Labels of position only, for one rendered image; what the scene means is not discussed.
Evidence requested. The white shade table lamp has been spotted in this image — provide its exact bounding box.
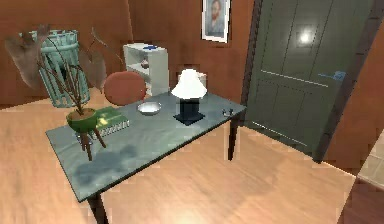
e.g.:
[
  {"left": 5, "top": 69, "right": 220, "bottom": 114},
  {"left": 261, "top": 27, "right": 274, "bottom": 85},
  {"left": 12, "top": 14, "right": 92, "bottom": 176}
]
[{"left": 170, "top": 68, "right": 208, "bottom": 127}]

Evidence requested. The teal wire bin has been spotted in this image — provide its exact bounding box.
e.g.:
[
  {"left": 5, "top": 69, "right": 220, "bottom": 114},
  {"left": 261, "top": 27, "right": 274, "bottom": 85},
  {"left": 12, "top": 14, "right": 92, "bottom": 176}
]
[{"left": 18, "top": 29, "right": 91, "bottom": 109}]

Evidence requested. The dark green room door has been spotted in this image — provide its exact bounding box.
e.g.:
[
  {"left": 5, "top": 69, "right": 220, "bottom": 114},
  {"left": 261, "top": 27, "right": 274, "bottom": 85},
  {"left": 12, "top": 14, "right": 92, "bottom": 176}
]
[{"left": 245, "top": 0, "right": 375, "bottom": 158}]

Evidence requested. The house plant in green pot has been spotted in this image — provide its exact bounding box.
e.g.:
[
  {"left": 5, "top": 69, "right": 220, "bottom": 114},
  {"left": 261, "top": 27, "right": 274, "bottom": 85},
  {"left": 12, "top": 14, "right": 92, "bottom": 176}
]
[{"left": 4, "top": 23, "right": 125, "bottom": 162}]

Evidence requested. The framed portrait picture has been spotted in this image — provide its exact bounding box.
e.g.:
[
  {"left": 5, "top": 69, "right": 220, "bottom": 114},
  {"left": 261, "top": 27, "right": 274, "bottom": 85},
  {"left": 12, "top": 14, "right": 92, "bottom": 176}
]
[{"left": 201, "top": 0, "right": 232, "bottom": 44}]

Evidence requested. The grey table with dark legs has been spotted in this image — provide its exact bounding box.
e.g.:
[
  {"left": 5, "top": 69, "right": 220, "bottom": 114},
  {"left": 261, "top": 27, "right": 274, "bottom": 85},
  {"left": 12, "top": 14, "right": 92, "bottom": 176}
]
[{"left": 45, "top": 90, "right": 248, "bottom": 224}]

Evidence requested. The white shelf unit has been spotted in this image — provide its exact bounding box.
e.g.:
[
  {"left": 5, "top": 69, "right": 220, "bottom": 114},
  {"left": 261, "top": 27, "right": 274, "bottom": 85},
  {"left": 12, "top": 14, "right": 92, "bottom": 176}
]
[{"left": 123, "top": 42, "right": 170, "bottom": 98}]

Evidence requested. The green book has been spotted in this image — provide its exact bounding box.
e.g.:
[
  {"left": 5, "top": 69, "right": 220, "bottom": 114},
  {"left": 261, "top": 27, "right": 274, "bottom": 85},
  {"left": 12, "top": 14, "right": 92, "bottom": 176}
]
[{"left": 94, "top": 106, "right": 131, "bottom": 138}]

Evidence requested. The red round-backed chair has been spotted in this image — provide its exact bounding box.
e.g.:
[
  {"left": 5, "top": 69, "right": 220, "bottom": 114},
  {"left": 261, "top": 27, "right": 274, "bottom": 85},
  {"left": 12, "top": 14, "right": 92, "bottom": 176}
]
[{"left": 103, "top": 70, "right": 148, "bottom": 107}]

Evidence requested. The white bowl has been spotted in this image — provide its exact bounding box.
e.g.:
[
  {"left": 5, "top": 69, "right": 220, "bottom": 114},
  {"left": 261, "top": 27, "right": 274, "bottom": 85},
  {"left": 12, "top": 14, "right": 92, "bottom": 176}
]
[{"left": 137, "top": 101, "right": 163, "bottom": 117}]

